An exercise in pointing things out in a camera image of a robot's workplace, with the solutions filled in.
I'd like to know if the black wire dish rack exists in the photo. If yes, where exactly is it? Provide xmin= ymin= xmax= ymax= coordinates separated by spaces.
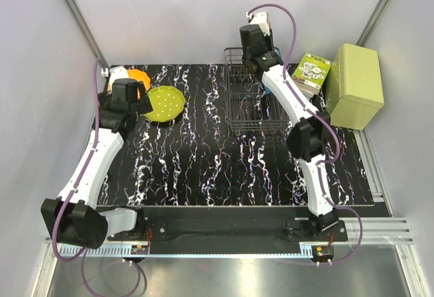
xmin=224 ymin=47 xmax=290 ymax=136

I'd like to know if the blue dotted plate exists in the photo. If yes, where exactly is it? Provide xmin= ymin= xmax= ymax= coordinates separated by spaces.
xmin=264 ymin=48 xmax=282 ymax=96

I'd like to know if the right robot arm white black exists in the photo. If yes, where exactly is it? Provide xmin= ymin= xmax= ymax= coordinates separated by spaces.
xmin=239 ymin=24 xmax=338 ymax=238

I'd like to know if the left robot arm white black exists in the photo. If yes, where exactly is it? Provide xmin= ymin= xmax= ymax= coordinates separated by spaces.
xmin=41 ymin=78 xmax=153 ymax=249

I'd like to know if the green dotted plate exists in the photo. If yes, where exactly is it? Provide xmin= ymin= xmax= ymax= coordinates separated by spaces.
xmin=144 ymin=85 xmax=186 ymax=123

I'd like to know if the orange dotted plate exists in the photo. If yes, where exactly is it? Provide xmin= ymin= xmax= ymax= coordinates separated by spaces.
xmin=107 ymin=69 xmax=151 ymax=92

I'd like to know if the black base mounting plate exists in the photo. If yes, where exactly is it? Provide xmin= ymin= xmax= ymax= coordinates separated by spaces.
xmin=111 ymin=217 xmax=348 ymax=243

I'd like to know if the green book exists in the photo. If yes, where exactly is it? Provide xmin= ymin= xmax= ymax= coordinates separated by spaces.
xmin=291 ymin=52 xmax=332 ymax=98

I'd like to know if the light green box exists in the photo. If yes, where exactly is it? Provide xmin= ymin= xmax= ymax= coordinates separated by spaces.
xmin=325 ymin=43 xmax=384 ymax=130

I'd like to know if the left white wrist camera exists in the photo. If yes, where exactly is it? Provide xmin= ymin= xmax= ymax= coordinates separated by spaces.
xmin=100 ymin=66 xmax=129 ymax=86

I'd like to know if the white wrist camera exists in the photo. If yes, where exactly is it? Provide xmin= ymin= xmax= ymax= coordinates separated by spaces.
xmin=246 ymin=12 xmax=271 ymax=37
xmin=100 ymin=66 xmax=129 ymax=86

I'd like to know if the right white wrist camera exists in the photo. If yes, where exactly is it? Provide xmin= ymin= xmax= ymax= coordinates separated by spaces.
xmin=246 ymin=12 xmax=271 ymax=37

